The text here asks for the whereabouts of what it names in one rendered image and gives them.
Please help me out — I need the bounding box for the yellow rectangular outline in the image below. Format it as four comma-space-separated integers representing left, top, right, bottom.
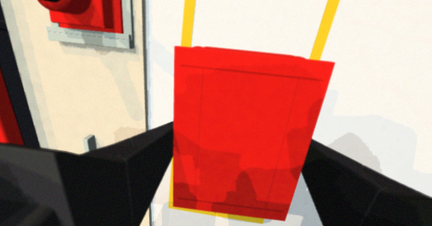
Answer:
169, 0, 340, 224

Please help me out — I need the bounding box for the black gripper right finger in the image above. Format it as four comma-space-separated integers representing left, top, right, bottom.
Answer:
301, 139, 432, 226

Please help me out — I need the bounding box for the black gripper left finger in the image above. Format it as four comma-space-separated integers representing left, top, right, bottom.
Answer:
0, 121, 173, 226

